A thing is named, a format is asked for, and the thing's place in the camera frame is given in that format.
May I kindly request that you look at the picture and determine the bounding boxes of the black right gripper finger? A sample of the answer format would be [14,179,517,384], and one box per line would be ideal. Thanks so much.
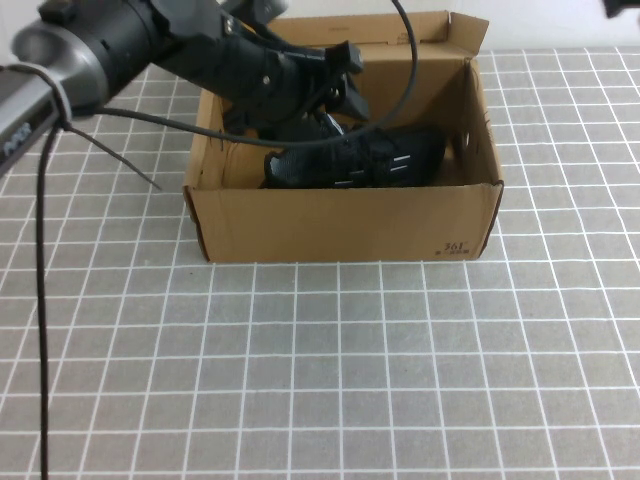
[602,0,640,20]

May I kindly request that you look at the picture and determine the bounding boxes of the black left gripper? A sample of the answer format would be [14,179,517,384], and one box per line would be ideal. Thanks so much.
[162,13,373,140]

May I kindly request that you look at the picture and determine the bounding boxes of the black knit sneaker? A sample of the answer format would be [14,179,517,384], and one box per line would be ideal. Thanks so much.
[258,112,448,190]

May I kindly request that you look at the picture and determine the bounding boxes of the brown cardboard shoe box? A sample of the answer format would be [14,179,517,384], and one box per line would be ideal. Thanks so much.
[182,10,505,262]

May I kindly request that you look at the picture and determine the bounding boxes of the grey white grid tablecloth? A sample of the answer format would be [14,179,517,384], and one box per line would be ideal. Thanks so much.
[0,47,640,480]

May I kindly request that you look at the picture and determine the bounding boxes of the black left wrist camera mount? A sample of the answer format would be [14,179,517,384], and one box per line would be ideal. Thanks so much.
[214,0,291,31]

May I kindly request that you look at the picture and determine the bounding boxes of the grey cable tie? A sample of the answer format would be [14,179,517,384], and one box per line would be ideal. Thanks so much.
[7,63,165,192]

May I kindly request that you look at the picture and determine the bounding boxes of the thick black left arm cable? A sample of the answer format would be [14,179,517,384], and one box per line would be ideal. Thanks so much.
[33,0,421,480]

